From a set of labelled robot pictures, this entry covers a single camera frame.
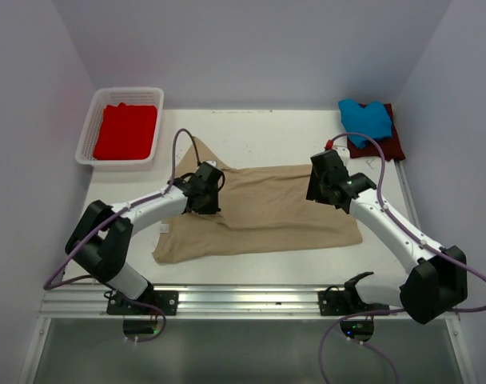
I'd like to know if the beige t shirt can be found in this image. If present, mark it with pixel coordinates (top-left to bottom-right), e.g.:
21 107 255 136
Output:
153 140 363 264

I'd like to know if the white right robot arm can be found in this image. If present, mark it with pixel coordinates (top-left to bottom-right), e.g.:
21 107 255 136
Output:
306 150 468 324

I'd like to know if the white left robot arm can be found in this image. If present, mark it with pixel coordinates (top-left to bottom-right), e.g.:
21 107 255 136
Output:
66 162 225 314

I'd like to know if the dark red folded t shirt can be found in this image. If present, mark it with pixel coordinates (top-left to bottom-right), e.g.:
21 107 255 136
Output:
346 103 405 162

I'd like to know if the blue folded t shirt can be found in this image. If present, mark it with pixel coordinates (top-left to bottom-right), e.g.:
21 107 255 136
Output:
338 99 392 149

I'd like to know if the white plastic basket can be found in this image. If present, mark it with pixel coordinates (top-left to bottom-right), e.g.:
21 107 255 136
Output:
75 86 165 171

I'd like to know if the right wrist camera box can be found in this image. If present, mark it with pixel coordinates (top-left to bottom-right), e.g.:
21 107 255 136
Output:
325 140 350 165

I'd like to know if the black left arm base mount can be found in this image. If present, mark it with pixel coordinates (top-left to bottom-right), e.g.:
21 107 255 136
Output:
103 286 179 316

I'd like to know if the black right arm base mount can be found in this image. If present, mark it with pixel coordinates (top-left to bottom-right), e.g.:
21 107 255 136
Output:
317 272 390 316

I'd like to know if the aluminium table edge rail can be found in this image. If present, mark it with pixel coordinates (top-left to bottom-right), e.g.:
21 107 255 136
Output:
38 282 456 321

